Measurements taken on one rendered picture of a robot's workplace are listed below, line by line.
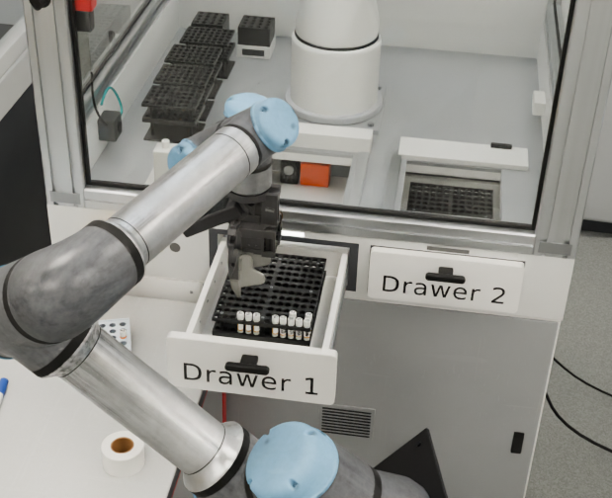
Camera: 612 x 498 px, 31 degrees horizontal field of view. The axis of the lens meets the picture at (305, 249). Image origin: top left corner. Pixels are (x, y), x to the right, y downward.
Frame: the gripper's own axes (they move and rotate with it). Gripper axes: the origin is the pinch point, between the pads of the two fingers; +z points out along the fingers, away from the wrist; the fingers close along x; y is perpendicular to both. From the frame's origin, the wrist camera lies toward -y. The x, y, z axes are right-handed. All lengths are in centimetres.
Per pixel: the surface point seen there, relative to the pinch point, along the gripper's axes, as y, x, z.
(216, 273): -7.0, 14.4, 8.8
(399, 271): 27.3, 21.2, 8.6
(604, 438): 86, 79, 98
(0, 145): -78, 81, 25
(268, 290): 4.0, 9.2, 7.7
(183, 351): -7.1, -10.8, 7.4
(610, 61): 59, 23, -37
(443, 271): 35.5, 19.5, 6.3
